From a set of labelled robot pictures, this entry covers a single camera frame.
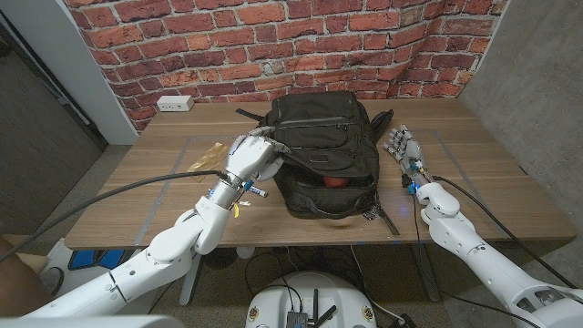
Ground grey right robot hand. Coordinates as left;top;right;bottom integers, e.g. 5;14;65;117
382;125;427;177

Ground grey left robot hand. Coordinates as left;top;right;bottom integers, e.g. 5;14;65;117
225;127;292;186

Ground black backpack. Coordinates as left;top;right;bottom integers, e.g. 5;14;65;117
235;89;401;237

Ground red ball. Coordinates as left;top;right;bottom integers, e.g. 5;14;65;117
322;175;351;189

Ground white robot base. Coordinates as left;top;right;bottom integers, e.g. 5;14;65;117
244;272;378;328

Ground golden plastic wrapper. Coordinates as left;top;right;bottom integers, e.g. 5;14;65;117
186;141;231;181

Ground white power outlet box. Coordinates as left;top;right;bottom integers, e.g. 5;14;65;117
156;95;195;113

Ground dark table leg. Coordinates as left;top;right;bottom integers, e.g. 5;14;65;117
411;243;442;303

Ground red brick print backdrop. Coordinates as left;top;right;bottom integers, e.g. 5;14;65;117
63;0;509;133

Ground white table leg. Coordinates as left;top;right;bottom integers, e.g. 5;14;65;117
179;254;205;307

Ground blue and white floor device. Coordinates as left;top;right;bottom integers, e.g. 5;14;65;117
43;239;142;302

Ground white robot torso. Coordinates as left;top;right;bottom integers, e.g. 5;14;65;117
0;313;186;328

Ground person's brown limb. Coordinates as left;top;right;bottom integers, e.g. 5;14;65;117
0;236;54;318

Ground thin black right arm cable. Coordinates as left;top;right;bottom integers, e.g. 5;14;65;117
412;193;543;328

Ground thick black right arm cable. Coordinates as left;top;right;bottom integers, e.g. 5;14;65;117
432;175;579;289

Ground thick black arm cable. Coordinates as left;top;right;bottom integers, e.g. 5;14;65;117
0;169;229;265
432;175;579;289

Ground black floor cable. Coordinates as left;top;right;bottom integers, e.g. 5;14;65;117
244;250;304;315

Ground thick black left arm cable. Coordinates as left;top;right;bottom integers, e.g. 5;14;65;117
0;169;229;265

